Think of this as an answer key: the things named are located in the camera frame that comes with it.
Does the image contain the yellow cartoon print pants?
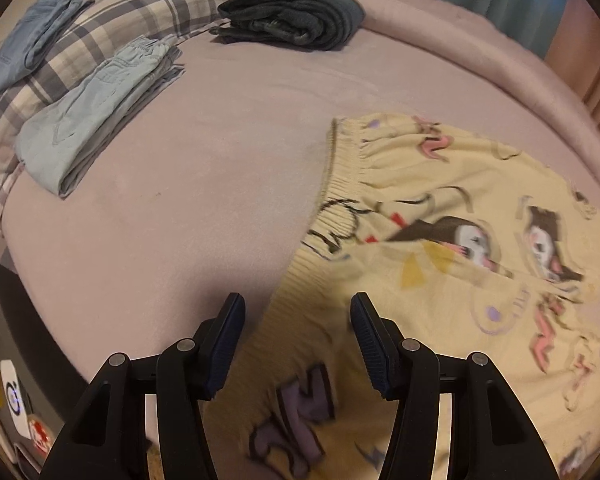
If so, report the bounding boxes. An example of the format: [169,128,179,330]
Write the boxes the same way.
[204,114,600,479]

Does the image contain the folded light blue jeans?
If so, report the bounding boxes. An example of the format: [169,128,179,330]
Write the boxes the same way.
[16,36,184,198]

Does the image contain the folded dark blue jeans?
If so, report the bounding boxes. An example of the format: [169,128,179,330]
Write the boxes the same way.
[0,0,94,93]

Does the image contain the plaid grey white pillow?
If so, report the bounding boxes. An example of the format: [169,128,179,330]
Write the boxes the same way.
[0,0,226,231]

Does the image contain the pink folded duvet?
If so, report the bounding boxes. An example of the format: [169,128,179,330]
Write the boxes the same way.
[358,0,600,181]

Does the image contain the dark rolled towel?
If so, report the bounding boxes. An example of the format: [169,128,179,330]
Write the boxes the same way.
[212,0,366,51]

